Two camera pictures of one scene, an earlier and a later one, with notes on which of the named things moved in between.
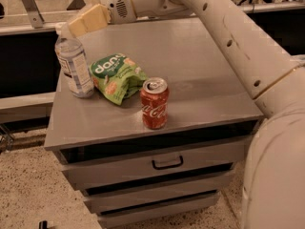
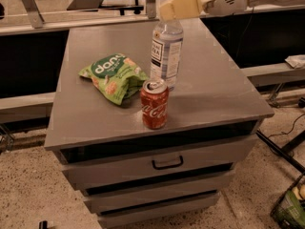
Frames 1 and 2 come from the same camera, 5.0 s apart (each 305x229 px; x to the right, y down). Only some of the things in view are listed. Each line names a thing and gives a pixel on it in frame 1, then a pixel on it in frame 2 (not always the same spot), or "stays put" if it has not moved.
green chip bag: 117,77 stays put
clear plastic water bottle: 71,56 to 167,52
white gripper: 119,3 to 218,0
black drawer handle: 168,166 stays put
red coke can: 154,101 stays put
